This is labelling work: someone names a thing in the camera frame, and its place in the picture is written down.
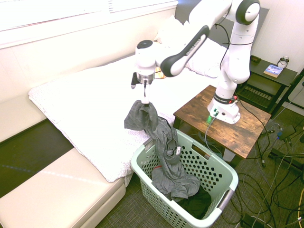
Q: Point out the small black box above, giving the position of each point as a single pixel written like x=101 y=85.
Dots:
x=255 y=59

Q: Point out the white window blinds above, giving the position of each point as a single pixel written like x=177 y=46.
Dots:
x=71 y=9

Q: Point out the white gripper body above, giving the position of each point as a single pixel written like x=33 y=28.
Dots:
x=146 y=93

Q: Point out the blue paperback book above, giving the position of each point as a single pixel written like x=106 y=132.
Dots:
x=273 y=70

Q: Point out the yellow white patterned bolster pillow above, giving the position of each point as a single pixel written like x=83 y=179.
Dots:
x=160 y=73

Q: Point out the black nightstand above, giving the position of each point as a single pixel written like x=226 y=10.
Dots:
x=261 y=73

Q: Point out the mint green laundry basket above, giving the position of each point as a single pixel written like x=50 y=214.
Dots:
x=213 y=166

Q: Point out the grey shirt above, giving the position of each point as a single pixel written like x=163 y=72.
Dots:
x=164 y=142

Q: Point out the grey headboard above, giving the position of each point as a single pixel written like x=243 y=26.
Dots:
x=216 y=36

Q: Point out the black garment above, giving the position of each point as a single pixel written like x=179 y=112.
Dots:
x=197 y=204

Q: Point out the black twin-bell alarm clock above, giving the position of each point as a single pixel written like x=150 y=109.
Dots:
x=283 y=63

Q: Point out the cream upholstered bed frame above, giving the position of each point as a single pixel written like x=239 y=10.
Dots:
x=16 y=118

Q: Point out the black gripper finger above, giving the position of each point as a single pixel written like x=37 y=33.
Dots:
x=146 y=103

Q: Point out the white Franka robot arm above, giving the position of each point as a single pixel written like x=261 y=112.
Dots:
x=237 y=59

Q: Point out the rustic wooden side table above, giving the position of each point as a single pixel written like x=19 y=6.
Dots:
x=230 y=135

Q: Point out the cream upholstered bench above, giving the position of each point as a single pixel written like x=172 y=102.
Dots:
x=59 y=194

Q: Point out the black power brick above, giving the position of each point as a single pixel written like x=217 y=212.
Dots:
x=248 y=222

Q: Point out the white bed mattress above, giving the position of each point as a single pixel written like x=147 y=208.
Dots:
x=90 y=99

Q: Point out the black camera tripod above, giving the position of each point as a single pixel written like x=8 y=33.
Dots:
x=288 y=161

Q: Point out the black power adapter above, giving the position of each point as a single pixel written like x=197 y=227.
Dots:
x=287 y=133

